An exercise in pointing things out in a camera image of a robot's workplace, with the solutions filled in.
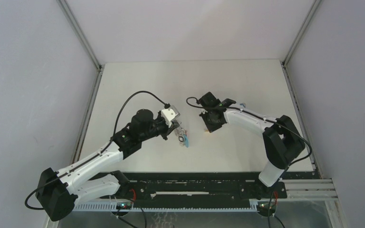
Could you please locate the metal key organizer with rings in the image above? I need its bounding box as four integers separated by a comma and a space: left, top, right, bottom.
174, 122, 189, 148

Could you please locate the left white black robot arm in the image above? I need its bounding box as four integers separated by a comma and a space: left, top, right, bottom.
35, 106, 180, 221

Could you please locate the left black camera cable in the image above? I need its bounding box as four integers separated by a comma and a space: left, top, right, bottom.
24, 91, 171, 210

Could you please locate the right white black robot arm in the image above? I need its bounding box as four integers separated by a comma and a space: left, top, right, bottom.
196, 98, 306, 198

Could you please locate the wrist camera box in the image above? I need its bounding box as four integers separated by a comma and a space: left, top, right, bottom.
160, 105, 180, 128
198, 92, 221, 109

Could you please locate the black camera cable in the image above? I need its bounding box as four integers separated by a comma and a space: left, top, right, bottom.
186, 96, 313, 228
24, 91, 171, 210

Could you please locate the green circuit board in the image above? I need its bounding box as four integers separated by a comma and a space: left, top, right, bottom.
257, 203, 277, 211
116, 202, 133, 210

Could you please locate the right black camera cable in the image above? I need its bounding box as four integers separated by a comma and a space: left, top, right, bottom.
186, 96, 313, 228

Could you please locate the right green circuit board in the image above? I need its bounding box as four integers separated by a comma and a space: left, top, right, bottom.
257, 203, 277, 211

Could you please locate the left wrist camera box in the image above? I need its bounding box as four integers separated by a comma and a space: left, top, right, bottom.
160, 105, 180, 128

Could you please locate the right aluminium frame post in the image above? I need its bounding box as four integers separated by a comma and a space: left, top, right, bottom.
281, 0, 323, 68

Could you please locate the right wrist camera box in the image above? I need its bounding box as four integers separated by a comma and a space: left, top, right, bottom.
198, 92, 221, 109

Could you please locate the white slotted cable duct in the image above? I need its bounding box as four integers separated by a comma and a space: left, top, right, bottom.
73, 201, 259, 212

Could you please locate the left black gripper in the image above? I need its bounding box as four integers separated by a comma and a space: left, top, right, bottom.
140, 110, 179, 142

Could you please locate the left green circuit board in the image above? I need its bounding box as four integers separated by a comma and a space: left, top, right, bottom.
116, 202, 133, 210

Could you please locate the aluminium frame post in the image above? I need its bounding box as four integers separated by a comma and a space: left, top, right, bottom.
57, 0, 102, 71
281, 0, 323, 68

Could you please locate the left aluminium frame post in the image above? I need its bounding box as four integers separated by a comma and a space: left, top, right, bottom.
57, 0, 102, 71

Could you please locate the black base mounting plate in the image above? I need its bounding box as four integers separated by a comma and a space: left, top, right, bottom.
124, 172, 288, 209

